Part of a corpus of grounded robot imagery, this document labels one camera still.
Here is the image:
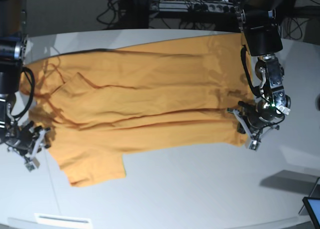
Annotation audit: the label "yellow T-shirt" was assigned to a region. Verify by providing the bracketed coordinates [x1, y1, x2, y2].
[28, 33, 253, 187]

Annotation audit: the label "white label on table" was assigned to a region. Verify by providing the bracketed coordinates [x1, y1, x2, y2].
[34, 213, 92, 224]

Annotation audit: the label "white power strip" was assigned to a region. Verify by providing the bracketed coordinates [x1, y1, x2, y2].
[190, 2, 235, 13]

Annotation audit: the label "black cables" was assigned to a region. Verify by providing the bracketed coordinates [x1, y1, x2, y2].
[96, 0, 121, 30]

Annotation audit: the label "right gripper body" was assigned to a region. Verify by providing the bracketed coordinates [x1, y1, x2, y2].
[4, 121, 43, 156]

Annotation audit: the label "tablet screen on stand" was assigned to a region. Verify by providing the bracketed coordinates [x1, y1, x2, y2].
[298, 177, 320, 229]

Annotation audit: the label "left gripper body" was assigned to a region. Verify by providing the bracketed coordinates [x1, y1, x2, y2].
[238, 95, 291, 133]

